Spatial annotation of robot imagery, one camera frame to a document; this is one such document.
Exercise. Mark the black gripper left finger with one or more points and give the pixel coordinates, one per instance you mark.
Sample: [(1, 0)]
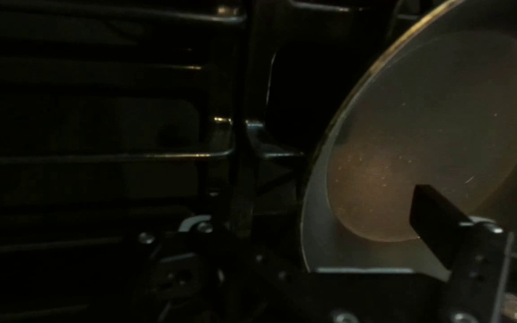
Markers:
[(178, 275)]

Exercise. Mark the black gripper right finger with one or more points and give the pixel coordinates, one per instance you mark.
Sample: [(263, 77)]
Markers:
[(462, 251)]

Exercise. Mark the dark nonstick frying pan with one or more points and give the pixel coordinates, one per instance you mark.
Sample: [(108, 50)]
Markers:
[(439, 119)]

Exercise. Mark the black gas stove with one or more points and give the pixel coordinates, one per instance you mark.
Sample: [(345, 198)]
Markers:
[(91, 119)]

